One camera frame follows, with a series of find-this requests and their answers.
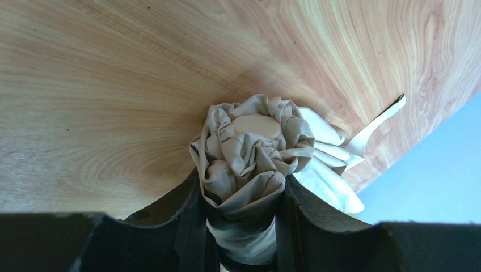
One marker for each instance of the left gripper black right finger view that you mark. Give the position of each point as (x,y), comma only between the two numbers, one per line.
(311,235)

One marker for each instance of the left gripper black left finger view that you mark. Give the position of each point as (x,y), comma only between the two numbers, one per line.
(167,235)

